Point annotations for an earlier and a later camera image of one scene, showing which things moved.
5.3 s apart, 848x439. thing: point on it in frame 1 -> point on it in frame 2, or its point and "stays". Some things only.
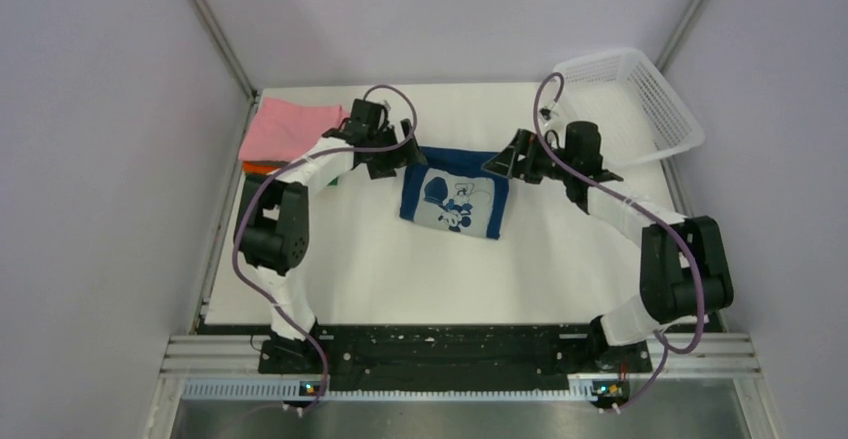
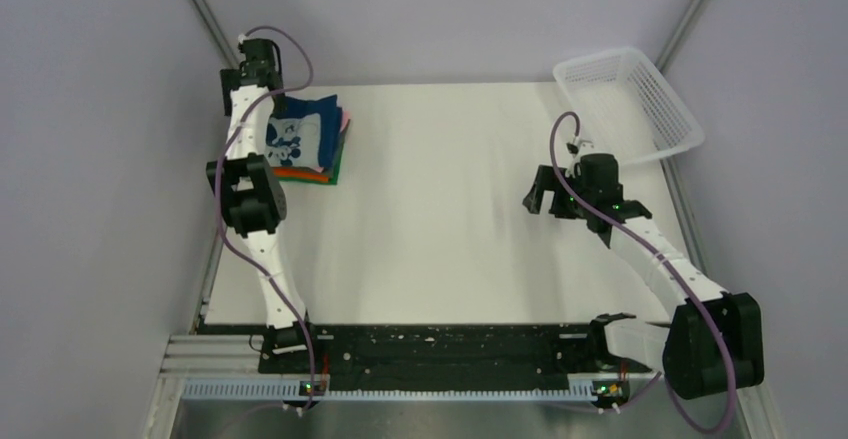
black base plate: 450,352 stays
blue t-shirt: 453,192 -> 307,135
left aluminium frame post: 215,24 stays
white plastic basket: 638,113 stays
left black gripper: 409,152 -> 225,76
